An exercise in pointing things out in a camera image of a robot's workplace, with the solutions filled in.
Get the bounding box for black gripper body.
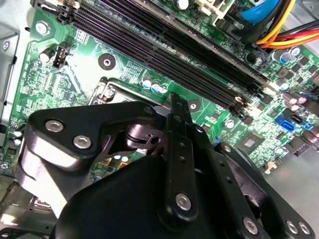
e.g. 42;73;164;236
53;154;244;239

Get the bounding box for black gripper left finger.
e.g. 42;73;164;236
16;91;200;227

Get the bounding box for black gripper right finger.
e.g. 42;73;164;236
180;95;317;239

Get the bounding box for metal socket cover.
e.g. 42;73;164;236
104;83;173;113

